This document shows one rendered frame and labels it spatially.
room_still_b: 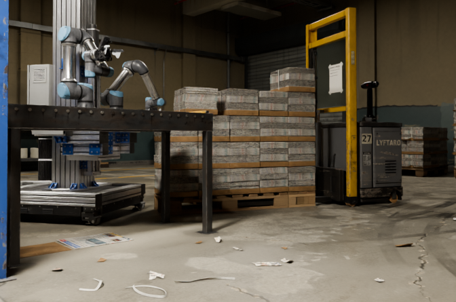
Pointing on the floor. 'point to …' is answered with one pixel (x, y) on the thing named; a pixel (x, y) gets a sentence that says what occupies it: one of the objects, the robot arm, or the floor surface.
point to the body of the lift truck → (368, 157)
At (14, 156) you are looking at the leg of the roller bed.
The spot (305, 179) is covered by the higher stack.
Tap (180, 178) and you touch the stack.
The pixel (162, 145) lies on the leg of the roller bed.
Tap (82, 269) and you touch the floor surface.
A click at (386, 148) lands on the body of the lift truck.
